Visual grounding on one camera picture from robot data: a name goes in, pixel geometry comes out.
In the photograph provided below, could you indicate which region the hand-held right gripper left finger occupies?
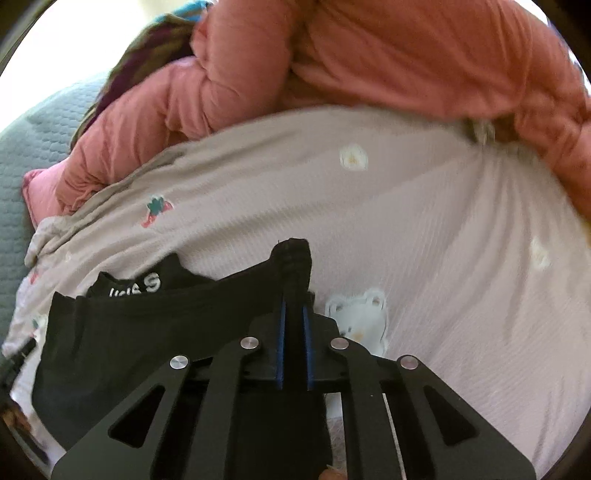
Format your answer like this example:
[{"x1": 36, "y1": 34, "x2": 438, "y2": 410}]
[{"x1": 51, "y1": 301, "x2": 290, "y2": 480}]

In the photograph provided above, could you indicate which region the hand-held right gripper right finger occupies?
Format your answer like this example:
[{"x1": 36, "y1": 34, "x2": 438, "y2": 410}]
[{"x1": 301, "y1": 302, "x2": 539, "y2": 480}]

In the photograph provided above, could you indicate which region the black t-shirt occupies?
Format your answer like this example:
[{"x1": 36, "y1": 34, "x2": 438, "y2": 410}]
[{"x1": 31, "y1": 237, "x2": 334, "y2": 480}]

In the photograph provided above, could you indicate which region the white bed sheet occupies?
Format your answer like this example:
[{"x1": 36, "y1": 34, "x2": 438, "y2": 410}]
[{"x1": 9, "y1": 364, "x2": 65, "y2": 467}]

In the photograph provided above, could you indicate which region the grey printed blanket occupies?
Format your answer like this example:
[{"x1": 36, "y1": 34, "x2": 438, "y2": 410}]
[{"x1": 0, "y1": 104, "x2": 591, "y2": 480}]

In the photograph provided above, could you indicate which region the teal quilted bed cover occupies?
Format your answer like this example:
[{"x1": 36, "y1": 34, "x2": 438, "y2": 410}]
[{"x1": 0, "y1": 69, "x2": 112, "y2": 352}]

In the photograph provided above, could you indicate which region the pink duvet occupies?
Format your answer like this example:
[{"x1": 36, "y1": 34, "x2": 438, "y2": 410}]
[{"x1": 22, "y1": 0, "x2": 591, "y2": 230}]

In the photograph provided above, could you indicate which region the green and purple knitted cloth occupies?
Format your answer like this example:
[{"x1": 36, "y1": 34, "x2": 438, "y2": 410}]
[{"x1": 69, "y1": 0, "x2": 218, "y2": 153}]

